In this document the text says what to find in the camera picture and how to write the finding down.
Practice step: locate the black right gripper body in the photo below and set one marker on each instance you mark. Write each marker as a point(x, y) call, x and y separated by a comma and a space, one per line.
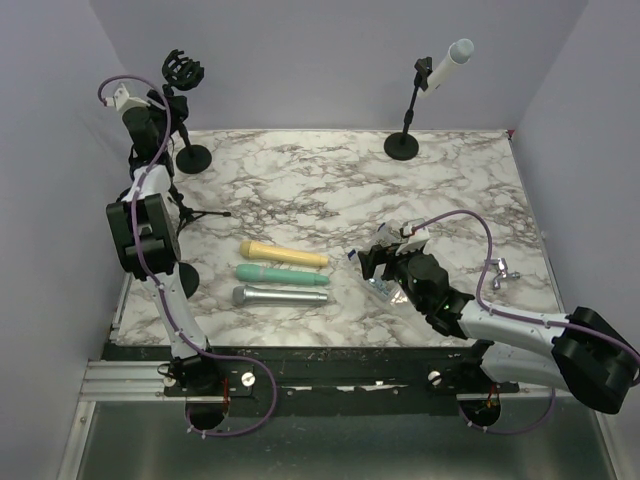
point(397, 265)

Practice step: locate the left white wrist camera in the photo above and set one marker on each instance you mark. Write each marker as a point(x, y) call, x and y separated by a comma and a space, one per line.
point(122, 100)

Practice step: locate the aluminium frame rail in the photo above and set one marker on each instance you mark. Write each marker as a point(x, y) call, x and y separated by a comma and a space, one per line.
point(122, 381)

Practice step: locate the black shock-mount round-base stand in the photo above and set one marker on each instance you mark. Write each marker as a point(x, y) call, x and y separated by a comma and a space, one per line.
point(182, 73)

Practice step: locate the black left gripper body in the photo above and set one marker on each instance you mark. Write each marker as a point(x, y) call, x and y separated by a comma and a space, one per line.
point(159, 117)

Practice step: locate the silver metal faucet part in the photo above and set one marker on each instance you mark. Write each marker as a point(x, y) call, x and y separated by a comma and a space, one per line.
point(502, 272)

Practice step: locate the grey microphone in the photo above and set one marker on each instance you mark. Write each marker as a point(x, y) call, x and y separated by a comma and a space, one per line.
point(247, 295)

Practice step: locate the beige microphone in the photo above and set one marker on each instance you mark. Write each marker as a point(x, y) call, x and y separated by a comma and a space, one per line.
point(255, 250)

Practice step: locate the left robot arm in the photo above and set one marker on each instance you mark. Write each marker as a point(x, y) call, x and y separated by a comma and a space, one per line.
point(146, 242)

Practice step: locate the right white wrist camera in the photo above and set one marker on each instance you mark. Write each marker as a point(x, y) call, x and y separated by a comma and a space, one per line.
point(414, 236)

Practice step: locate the black tripod microphone stand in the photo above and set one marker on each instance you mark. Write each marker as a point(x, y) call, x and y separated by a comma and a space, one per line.
point(188, 215)

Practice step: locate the white microphone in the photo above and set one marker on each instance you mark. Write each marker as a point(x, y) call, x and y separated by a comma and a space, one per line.
point(458, 54)

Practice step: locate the clear screw organizer box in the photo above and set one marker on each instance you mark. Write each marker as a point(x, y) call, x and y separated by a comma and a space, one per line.
point(384, 243)

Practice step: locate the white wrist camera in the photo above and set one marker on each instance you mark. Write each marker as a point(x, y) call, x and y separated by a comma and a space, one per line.
point(122, 100)
point(414, 236)

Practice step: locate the green microphone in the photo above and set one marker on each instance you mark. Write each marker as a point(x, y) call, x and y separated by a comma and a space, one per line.
point(256, 273)

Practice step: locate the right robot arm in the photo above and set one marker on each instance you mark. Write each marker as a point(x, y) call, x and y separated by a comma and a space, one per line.
point(579, 352)

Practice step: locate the black clip microphone stand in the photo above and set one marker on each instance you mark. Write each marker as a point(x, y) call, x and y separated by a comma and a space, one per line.
point(190, 279)

